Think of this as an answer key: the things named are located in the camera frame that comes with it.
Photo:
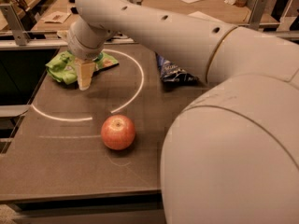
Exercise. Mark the white rounded gripper body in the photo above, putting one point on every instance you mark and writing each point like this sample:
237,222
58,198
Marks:
81,49

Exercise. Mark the green rice chip bag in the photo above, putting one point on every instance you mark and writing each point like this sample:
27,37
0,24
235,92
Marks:
62,67

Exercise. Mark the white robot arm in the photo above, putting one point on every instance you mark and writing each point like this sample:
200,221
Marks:
232,155

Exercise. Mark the blue chip bag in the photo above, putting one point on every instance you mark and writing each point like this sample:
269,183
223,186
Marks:
171,73

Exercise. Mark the paper card with print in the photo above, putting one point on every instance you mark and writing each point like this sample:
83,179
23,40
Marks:
56,17

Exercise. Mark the red apple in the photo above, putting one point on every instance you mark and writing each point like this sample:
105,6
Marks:
118,132

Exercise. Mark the white paper sheet small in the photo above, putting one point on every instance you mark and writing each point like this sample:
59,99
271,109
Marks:
201,15

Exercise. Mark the wooden back table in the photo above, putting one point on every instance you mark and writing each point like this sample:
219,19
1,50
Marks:
217,9

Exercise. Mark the left metal bracket post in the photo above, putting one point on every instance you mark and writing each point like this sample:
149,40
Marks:
20,36

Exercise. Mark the metal bracket post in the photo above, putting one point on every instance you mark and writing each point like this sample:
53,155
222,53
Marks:
256,14
20,36

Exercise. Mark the right metal bracket post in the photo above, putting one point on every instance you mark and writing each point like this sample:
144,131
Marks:
256,14

